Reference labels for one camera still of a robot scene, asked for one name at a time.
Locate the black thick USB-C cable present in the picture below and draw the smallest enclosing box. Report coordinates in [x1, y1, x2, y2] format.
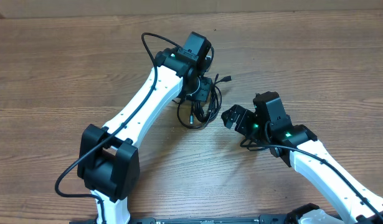
[176, 73, 233, 129]

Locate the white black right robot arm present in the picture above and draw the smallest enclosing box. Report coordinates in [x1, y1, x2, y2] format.
[221, 91, 383, 223]

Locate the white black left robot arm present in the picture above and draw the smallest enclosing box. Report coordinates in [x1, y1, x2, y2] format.
[77, 32, 214, 223]

